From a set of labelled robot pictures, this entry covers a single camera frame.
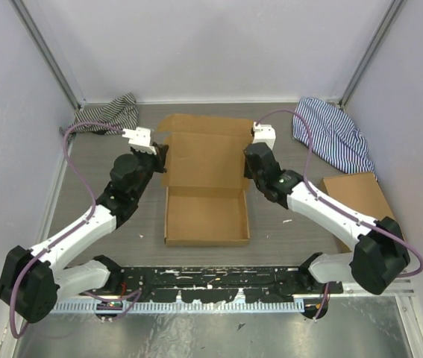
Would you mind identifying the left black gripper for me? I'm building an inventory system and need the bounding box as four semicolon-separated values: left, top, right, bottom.
131;142;169;201

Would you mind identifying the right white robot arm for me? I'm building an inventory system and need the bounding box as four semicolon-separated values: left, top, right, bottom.
244;142;410;295

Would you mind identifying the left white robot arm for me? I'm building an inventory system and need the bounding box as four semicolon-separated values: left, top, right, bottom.
0;143;169;324

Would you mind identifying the folded brown cardboard box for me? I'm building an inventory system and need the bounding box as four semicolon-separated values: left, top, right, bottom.
318;172;395;220

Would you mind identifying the grey striped cloth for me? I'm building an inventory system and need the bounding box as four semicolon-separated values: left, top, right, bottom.
67;92;139;141

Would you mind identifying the blue striped cloth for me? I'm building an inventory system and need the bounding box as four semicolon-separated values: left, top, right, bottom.
292;97;375;174

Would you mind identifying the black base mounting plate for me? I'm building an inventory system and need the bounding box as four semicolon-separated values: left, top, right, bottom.
92;266;325;304

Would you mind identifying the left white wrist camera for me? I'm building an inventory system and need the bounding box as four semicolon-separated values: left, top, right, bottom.
122;127;157;155

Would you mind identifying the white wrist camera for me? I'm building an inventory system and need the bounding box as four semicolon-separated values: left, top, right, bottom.
251;122;276;149
122;127;157;155

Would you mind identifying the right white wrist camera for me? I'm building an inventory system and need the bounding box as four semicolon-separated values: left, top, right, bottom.
251;122;276;149

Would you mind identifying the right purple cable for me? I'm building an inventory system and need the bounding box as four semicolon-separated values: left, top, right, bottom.
254;110;423;321

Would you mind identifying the purple cable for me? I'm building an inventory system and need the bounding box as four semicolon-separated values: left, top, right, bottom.
8;121;143;339
254;110;423;321

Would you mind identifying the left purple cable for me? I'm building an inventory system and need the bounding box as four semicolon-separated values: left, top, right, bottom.
8;121;143;339

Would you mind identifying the white slotted cable duct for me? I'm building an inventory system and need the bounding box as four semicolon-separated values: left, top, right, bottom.
51;298;304;315

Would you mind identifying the left aluminium corner post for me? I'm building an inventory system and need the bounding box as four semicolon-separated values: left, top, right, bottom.
10;0;82;110

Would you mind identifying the aluminium corner post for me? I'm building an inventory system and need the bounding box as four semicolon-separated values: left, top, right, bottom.
337;0;407;109
10;0;82;110

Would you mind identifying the aluminium rail frame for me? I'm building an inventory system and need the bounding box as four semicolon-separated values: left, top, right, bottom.
8;266;416;299

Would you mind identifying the right aluminium corner post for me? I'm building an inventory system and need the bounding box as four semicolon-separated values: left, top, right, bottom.
337;0;407;109

